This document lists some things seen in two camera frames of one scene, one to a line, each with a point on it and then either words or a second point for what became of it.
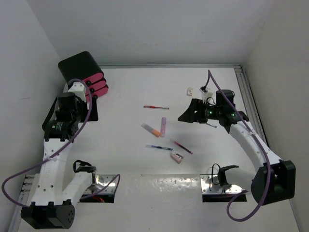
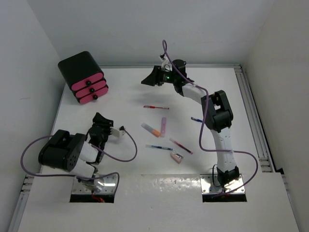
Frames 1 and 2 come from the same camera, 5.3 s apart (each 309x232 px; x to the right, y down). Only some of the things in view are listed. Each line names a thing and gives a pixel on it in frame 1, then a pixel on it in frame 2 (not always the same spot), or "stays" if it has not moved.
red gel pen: (162, 108) stays
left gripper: (93, 116) to (98, 119)
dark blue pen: (147, 146) stays
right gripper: (189, 116) to (155, 77)
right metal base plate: (210, 184) stays
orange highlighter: (149, 129) stays
